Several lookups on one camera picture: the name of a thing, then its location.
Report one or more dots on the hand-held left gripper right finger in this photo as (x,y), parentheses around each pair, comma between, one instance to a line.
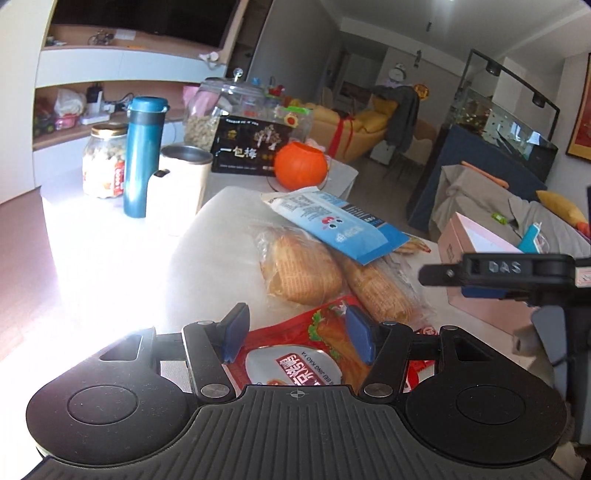
(360,334)

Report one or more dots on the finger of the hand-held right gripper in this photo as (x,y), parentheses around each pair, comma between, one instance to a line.
(485,291)

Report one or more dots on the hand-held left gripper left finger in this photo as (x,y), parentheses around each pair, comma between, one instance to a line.
(235,330)

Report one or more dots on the long bread stick packet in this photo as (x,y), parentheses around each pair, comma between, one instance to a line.
(378,290)

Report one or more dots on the pink cardboard box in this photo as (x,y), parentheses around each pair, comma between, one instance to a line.
(461,235)

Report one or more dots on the red roast duck packet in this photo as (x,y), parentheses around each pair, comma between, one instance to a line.
(295,364)

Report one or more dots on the glass jar with white snacks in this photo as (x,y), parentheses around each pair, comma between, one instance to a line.
(101,166)

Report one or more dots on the person's right hand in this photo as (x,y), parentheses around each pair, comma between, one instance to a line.
(549,332)

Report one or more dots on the blue toy dispenser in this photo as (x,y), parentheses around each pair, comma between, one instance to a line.
(533,240)

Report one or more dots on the small green packet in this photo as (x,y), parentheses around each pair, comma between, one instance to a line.
(499,218)

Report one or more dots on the round bread packet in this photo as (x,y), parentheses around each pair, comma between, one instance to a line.
(300,272)

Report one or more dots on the grey covered sofa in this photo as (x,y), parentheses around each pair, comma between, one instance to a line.
(471,198)

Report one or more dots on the yellow cushion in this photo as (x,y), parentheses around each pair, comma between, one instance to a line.
(556,205)

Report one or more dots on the light blue snack packet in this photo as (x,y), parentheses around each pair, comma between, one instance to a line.
(332,221)

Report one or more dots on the dark blue cabinet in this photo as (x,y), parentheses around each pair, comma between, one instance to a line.
(443,157)

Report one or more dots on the white mug with steel rim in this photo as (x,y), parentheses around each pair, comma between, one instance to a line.
(180,194)

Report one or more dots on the white storage box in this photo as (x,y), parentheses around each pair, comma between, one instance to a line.
(383,152)

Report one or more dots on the glass fish tank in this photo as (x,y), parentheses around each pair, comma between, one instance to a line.
(503,120)

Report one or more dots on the orange pumpkin bucket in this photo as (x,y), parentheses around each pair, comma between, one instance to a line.
(300,166)

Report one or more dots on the black gift box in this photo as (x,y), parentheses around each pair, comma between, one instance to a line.
(244,147)

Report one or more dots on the red framed picture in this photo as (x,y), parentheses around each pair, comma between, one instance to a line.
(581,129)

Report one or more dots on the dark jacket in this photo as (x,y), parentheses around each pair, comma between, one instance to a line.
(404,115)

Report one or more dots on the blue thermos bottle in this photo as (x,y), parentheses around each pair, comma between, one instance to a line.
(141,157)

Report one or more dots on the yellow armchair with red ribbon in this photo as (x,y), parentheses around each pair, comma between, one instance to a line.
(360,129)

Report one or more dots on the glass jar of nuts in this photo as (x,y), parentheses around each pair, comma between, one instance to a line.
(203,124)

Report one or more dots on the colourful toy set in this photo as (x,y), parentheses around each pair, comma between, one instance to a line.
(295,117)

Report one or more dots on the white plastic bag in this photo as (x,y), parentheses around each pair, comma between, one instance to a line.
(69,102)

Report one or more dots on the white wooden shelf unit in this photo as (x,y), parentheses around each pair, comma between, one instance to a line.
(115,67)

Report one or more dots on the black television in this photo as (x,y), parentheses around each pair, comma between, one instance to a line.
(138,18)

